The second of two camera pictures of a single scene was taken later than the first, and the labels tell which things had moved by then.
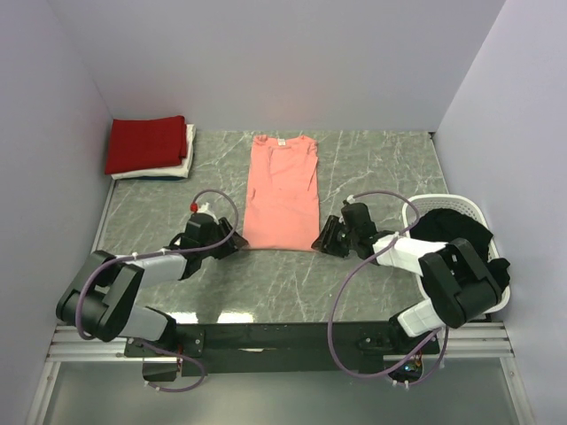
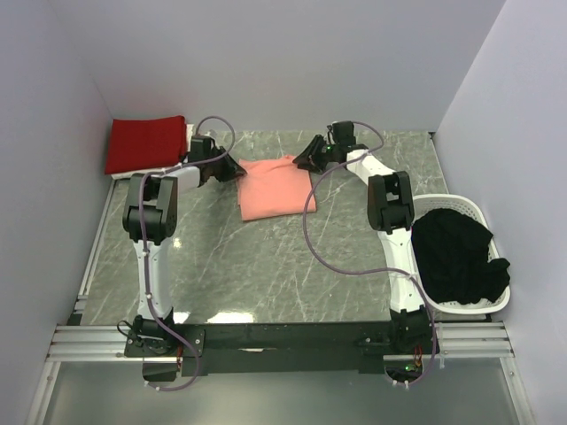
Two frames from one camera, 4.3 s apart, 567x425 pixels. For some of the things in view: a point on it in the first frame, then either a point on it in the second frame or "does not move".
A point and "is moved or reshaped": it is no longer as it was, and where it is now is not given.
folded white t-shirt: x=180 y=172 does not move
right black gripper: x=326 y=240 → x=309 y=158
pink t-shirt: x=283 y=203 is moved or reshaped
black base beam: x=283 y=349 does not move
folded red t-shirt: x=145 y=144 does not move
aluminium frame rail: x=68 y=346 does not move
